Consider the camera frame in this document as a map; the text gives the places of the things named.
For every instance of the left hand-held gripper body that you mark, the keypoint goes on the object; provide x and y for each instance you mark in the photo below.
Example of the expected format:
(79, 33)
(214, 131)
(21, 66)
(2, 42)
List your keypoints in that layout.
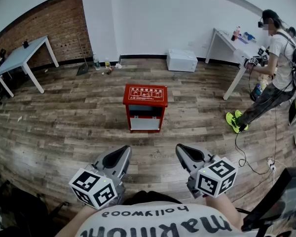
(93, 189)

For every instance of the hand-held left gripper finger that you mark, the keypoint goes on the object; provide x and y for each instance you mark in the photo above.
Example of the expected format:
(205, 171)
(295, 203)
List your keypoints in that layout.
(124, 164)
(102, 160)

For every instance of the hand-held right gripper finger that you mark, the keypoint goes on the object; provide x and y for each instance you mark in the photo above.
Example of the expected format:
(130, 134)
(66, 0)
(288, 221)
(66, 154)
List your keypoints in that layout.
(185, 164)
(199, 154)

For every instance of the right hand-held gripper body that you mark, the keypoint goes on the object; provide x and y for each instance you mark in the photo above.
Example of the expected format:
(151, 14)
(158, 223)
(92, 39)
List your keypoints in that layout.
(217, 176)

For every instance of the person's left forearm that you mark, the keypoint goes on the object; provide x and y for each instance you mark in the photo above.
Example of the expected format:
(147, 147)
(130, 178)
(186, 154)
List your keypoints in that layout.
(71, 222)

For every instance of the person's right forearm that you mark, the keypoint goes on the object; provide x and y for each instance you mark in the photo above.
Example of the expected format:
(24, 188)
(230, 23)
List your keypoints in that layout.
(227, 211)

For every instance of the person's black trousers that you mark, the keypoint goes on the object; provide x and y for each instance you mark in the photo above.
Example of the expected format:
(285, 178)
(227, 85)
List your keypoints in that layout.
(150, 197)

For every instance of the white power strip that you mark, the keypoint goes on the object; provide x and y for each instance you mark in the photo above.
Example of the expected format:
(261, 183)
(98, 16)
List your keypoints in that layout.
(272, 165)

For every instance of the black monitor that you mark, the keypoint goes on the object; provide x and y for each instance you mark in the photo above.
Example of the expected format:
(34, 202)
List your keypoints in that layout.
(273, 199)

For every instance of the person's white printed shirt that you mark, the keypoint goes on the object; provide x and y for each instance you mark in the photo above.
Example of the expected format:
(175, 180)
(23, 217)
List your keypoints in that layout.
(150, 221)

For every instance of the black tripod stand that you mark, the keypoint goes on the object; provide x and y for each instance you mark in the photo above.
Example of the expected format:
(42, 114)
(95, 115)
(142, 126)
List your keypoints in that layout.
(27, 206)

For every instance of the black bin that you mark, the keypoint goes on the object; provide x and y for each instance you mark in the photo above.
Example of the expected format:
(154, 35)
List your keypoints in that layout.
(256, 92)

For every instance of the red cola bottle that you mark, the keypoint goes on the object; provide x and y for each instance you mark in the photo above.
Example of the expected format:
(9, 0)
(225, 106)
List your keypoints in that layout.
(109, 70)

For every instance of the white microwave oven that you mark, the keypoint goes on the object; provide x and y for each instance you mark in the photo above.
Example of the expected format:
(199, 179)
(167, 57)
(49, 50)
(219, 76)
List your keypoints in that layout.
(181, 60)

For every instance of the crumpled white tissue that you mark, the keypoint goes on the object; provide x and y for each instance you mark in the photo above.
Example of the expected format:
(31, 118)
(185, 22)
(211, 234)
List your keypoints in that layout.
(118, 66)

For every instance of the yellow drink bottle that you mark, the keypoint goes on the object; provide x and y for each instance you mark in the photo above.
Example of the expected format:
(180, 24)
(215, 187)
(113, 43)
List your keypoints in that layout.
(107, 63)

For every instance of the clear water bottle green label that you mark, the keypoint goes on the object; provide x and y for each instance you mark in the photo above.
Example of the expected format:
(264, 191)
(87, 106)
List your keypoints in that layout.
(96, 63)

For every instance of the white table with clutter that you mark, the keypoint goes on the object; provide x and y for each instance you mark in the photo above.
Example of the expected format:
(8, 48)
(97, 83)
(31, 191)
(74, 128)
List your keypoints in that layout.
(228, 43)

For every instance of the purple flat packet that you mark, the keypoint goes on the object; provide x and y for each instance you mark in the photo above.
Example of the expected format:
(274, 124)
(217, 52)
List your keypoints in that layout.
(243, 39)

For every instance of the red drink bottle white cap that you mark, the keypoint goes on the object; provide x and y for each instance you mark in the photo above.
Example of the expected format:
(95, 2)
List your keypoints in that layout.
(234, 36)

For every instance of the blue plastic object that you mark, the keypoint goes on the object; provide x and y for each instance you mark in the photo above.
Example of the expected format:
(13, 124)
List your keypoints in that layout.
(249, 36)

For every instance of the small black object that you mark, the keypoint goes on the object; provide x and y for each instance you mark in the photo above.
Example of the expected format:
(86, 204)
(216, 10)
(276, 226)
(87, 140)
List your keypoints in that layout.
(26, 44)

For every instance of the white table by brick wall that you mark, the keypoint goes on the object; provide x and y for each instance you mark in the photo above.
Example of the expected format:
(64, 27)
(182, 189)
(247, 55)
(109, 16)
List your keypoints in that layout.
(22, 55)

